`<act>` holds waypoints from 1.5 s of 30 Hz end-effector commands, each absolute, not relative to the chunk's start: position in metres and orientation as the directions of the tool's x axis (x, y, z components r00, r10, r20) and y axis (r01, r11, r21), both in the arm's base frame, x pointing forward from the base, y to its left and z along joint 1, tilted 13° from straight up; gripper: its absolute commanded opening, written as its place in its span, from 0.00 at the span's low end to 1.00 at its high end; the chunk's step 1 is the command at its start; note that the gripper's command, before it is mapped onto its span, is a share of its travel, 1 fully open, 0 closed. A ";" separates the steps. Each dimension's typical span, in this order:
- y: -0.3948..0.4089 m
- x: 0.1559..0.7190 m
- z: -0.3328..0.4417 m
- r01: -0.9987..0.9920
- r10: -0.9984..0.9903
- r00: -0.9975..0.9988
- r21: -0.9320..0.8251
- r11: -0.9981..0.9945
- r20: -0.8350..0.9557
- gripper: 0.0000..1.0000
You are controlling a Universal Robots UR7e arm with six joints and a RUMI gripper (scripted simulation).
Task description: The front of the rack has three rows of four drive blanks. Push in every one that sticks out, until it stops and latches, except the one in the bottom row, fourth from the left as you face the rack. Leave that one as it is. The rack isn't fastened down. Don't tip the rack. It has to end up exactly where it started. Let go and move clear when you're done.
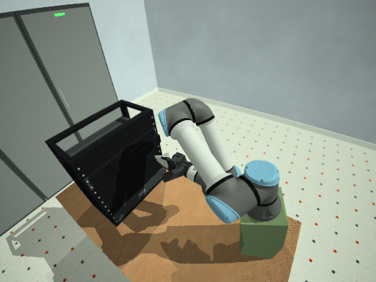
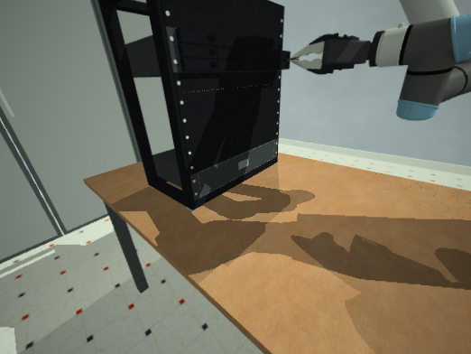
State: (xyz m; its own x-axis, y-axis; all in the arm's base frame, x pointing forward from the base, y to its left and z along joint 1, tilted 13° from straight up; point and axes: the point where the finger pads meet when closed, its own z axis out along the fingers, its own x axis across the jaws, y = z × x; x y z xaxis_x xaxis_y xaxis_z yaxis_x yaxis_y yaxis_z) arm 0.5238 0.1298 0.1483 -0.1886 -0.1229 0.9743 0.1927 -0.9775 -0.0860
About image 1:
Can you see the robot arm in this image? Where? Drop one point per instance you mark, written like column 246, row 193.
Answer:
column 229, row 193

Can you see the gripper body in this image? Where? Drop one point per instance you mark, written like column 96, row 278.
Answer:
column 179, row 160

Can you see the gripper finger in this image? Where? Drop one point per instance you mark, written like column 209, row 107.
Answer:
column 164, row 164
column 165, row 158

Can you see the black server rack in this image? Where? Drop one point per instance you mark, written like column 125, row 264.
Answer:
column 109, row 151

